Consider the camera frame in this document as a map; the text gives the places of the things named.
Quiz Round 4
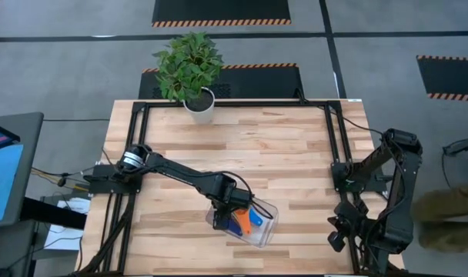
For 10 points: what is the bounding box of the black metal table frame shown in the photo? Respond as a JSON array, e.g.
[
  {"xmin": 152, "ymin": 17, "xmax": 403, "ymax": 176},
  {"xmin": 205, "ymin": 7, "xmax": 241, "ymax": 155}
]
[{"xmin": 75, "ymin": 99, "xmax": 408, "ymax": 277}]

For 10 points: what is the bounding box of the blue sheet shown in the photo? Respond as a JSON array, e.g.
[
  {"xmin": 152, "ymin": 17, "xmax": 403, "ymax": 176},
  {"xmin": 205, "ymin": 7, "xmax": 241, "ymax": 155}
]
[{"xmin": 0, "ymin": 144, "xmax": 25, "ymax": 223}]

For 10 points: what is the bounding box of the grey side desk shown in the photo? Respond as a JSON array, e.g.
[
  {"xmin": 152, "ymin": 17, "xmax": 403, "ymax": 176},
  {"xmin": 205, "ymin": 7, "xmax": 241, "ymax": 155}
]
[{"xmin": 0, "ymin": 112, "xmax": 45, "ymax": 229}]

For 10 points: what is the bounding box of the black beam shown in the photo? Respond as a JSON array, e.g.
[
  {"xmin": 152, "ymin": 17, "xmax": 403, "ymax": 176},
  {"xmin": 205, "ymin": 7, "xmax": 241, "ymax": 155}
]
[{"xmin": 20, "ymin": 196, "xmax": 88, "ymax": 231}]

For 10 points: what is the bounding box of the green plant in white pot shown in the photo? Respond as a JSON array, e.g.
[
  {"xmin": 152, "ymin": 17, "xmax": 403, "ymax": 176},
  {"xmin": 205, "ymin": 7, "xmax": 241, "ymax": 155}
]
[{"xmin": 152, "ymin": 31, "xmax": 226, "ymax": 125}]

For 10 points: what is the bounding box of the black floor mat striped edge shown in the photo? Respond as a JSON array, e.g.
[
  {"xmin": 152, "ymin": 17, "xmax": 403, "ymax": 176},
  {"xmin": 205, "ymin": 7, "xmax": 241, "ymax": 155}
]
[
  {"xmin": 416, "ymin": 55, "xmax": 468, "ymax": 103},
  {"xmin": 137, "ymin": 63, "xmax": 304, "ymax": 100},
  {"xmin": 152, "ymin": 0, "xmax": 292, "ymax": 28}
]

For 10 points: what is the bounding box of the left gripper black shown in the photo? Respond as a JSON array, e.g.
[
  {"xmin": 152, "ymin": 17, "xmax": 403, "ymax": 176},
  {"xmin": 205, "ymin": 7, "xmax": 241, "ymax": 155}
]
[{"xmin": 210, "ymin": 185, "xmax": 255, "ymax": 232}]

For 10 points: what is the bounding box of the dark grey cabinet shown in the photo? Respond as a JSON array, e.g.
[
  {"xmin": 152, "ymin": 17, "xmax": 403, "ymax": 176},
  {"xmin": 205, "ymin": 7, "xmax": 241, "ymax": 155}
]
[{"xmin": 0, "ymin": 219, "xmax": 37, "ymax": 277}]

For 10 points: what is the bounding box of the person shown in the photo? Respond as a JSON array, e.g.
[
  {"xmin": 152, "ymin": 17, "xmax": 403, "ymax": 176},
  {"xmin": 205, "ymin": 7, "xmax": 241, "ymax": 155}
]
[{"xmin": 409, "ymin": 183, "xmax": 468, "ymax": 254}]

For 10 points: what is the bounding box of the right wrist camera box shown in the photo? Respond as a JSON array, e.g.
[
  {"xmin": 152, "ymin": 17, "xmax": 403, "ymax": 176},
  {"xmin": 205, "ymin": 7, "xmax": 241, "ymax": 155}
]
[{"xmin": 327, "ymin": 230, "xmax": 346, "ymax": 254}]

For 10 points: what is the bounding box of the large blue measuring cup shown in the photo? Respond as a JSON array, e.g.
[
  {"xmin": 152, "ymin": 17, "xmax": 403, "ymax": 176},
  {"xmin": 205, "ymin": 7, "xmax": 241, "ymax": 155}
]
[{"xmin": 249, "ymin": 209, "xmax": 265, "ymax": 229}]

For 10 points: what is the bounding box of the white paper sheet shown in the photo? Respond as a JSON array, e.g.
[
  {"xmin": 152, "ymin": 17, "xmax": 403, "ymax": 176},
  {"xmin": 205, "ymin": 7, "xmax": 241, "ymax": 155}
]
[{"xmin": 44, "ymin": 198, "xmax": 92, "ymax": 251}]

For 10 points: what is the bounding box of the clear plastic basket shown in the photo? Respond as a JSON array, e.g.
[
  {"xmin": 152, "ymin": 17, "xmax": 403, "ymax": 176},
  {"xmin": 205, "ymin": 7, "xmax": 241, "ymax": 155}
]
[{"xmin": 206, "ymin": 195, "xmax": 280, "ymax": 249}]

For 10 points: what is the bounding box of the orange measuring cup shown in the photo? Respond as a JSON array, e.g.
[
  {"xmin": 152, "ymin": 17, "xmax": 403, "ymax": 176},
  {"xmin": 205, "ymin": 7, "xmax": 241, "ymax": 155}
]
[{"xmin": 233, "ymin": 209, "xmax": 255, "ymax": 236}]

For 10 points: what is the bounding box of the left camera cable loop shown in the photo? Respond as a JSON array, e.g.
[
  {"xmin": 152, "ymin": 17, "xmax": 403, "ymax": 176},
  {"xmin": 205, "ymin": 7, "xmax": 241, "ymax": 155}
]
[{"xmin": 202, "ymin": 170, "xmax": 276, "ymax": 221}]

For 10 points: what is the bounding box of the black power cable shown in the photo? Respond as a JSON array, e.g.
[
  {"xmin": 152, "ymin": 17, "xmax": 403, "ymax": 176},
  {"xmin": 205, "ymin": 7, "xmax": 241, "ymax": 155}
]
[{"xmin": 295, "ymin": 88, "xmax": 387, "ymax": 136}]

